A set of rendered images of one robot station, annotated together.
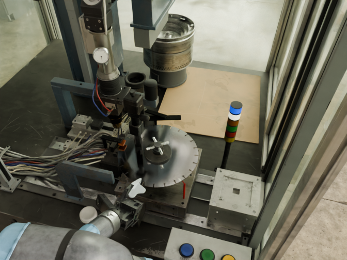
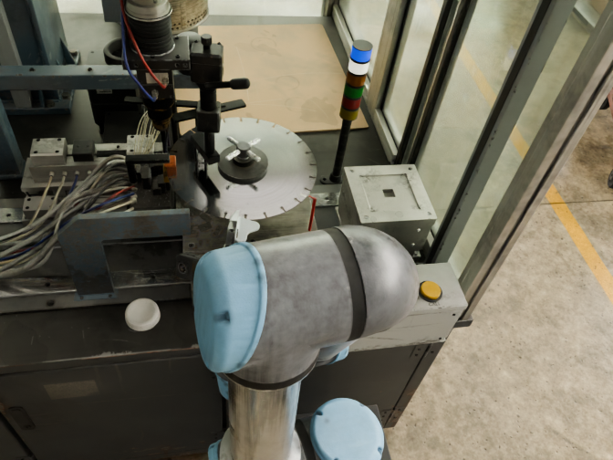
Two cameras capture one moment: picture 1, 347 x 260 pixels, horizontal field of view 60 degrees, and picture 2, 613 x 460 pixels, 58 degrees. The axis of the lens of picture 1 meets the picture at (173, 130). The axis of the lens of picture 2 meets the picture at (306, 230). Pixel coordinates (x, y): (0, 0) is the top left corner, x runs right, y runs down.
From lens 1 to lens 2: 41 cm
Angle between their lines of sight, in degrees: 22
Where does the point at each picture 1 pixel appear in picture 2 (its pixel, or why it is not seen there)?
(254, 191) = (414, 186)
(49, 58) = not seen: outside the picture
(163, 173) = (271, 193)
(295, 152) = (533, 65)
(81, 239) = (359, 230)
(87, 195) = (121, 283)
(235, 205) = (398, 212)
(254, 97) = (329, 58)
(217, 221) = not seen: hidden behind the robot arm
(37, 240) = (293, 251)
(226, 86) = (276, 49)
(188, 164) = (303, 169)
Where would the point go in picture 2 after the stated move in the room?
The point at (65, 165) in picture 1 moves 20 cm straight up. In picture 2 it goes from (86, 224) to (61, 141)
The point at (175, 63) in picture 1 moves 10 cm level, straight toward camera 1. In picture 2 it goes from (186, 14) to (196, 31)
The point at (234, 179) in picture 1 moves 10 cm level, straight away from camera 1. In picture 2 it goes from (378, 177) to (370, 150)
